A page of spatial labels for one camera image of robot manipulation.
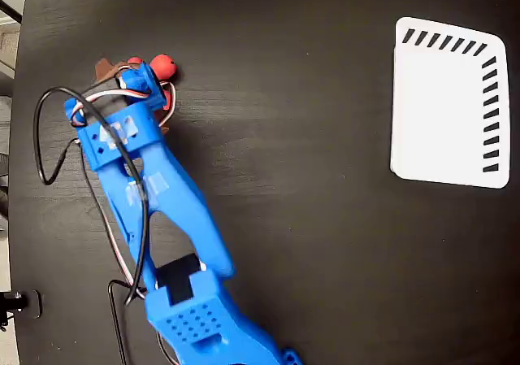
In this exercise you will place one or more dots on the black metal bar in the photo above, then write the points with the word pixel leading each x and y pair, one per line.
pixel 10 10

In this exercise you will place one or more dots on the clear tape piece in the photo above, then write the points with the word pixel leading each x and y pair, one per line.
pixel 156 186
pixel 122 131

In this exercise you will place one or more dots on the black table clamp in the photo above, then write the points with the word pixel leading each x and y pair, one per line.
pixel 24 302

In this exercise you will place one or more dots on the blue printed robot arm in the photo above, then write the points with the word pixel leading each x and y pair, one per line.
pixel 183 202

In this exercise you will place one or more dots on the white tray with black stripes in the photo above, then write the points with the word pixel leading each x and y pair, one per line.
pixel 438 113

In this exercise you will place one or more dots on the red turtle toy gold shell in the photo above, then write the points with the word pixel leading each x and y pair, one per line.
pixel 163 66

